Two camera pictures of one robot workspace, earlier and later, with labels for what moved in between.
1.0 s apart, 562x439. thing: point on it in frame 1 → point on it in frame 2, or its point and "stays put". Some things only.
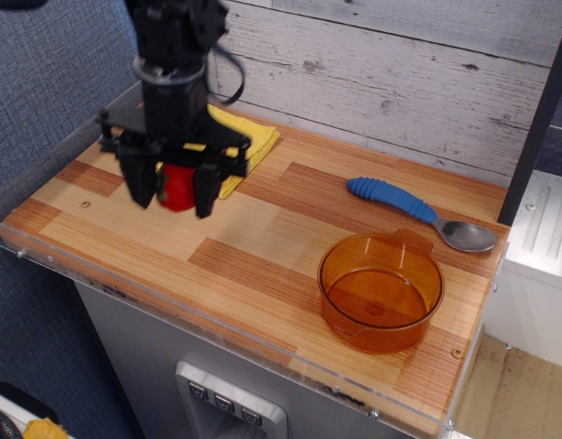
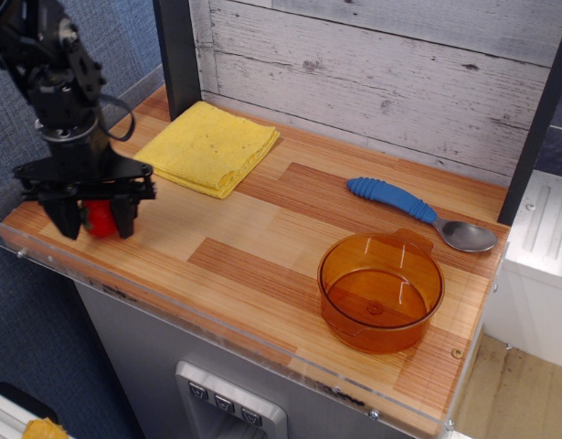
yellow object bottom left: [44, 428] stays put
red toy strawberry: [176, 187] → [99, 218]
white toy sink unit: [530, 303] stays put
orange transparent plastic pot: [378, 292] stays put
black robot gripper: [175, 122] → [81, 169]
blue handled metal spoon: [464, 235] stays put
